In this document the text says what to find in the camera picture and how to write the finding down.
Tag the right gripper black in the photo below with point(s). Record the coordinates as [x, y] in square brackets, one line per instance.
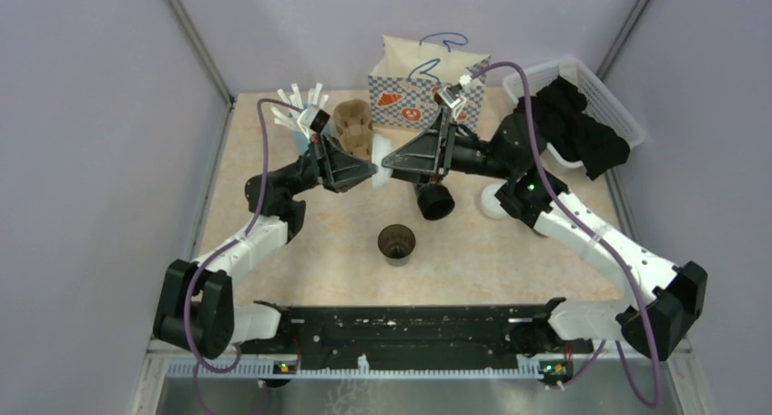
[431, 152]

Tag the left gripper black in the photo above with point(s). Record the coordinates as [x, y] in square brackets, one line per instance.
[334, 167]

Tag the stack of black cups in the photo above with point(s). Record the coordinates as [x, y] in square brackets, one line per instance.
[434, 201]

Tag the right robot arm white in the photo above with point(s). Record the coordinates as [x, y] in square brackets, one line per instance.
[661, 300]

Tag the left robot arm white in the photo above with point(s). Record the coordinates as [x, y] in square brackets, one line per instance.
[196, 310]

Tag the checkered paper takeout bag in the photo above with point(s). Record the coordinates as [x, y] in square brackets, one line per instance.
[404, 82]

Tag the blue straw holder cup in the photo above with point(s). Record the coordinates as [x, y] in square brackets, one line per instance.
[301, 141]

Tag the cardboard cup carrier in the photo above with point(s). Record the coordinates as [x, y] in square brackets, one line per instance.
[353, 124]

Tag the stack of white lids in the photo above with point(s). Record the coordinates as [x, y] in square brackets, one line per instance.
[490, 204]

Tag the black cloth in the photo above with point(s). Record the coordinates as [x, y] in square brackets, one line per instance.
[566, 134]

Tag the white plastic basket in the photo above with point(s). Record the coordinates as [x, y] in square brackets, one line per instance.
[602, 104]

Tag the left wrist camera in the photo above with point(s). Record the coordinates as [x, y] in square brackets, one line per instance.
[312, 120]

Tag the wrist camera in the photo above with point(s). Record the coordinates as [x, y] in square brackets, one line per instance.
[312, 120]
[455, 97]

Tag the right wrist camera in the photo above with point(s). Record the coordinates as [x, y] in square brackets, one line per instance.
[455, 97]

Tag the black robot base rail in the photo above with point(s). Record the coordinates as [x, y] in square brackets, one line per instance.
[416, 338]

